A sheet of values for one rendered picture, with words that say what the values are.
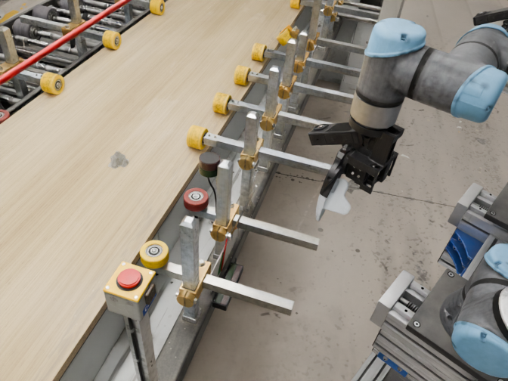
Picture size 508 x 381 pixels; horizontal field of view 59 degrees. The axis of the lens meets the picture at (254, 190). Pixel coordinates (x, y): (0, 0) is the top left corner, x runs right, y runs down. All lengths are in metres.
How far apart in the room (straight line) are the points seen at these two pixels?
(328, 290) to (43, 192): 1.47
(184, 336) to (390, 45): 1.01
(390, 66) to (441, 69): 0.07
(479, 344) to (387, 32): 0.54
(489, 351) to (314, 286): 1.58
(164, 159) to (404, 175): 1.99
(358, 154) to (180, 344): 0.82
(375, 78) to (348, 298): 1.81
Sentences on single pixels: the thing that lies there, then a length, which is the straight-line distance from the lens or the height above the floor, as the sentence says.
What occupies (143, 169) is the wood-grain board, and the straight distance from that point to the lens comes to 1.57.
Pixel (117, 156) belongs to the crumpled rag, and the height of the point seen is 0.91.
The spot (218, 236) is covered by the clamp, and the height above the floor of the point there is 0.84.
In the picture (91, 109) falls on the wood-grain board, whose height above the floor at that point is 0.90.
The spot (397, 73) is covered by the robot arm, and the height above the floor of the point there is 1.62.
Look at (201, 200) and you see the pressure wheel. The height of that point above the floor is 0.91.
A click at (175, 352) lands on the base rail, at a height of 0.70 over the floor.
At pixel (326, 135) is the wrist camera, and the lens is 0.80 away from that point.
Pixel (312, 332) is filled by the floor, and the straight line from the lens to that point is 2.24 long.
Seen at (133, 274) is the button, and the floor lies 1.23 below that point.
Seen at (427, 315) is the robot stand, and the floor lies 1.04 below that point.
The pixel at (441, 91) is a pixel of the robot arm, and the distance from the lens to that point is 0.67.
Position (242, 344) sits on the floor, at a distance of 2.17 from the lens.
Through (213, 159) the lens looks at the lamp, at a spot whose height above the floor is 1.11.
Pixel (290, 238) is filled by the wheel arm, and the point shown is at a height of 0.85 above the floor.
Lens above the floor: 1.91
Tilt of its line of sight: 43 degrees down
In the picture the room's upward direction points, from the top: 6 degrees clockwise
